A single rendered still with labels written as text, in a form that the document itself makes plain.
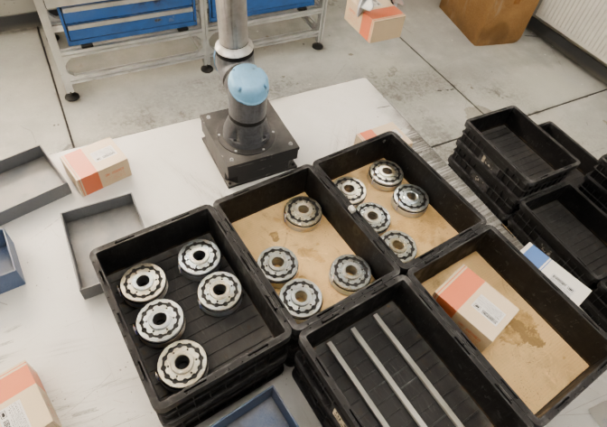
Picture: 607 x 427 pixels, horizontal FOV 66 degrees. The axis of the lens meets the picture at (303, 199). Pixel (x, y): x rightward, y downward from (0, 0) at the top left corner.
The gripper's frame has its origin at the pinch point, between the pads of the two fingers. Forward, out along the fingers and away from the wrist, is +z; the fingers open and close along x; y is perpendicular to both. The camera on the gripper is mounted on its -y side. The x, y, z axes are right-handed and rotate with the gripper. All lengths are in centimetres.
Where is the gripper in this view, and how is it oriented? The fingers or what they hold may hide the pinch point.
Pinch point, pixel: (375, 12)
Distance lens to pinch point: 162.8
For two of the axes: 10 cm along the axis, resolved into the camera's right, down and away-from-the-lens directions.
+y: 4.6, 7.1, -5.3
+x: 8.8, -3.0, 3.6
